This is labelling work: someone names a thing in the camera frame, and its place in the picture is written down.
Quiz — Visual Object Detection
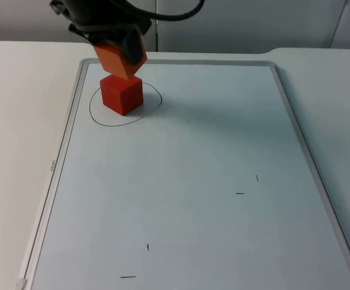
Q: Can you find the grey-framed whiteboard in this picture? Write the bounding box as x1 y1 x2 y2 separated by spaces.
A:
16 57 350 290

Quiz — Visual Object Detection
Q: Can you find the red cube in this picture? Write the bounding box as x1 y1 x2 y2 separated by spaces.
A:
99 75 144 117

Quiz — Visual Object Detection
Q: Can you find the black cable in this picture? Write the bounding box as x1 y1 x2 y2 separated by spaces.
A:
125 0 206 22

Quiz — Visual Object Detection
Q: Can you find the orange cube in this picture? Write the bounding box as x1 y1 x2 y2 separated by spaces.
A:
92 41 148 81

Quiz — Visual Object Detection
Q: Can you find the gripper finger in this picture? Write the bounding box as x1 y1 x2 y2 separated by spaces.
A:
83 33 117 48
119 30 143 66

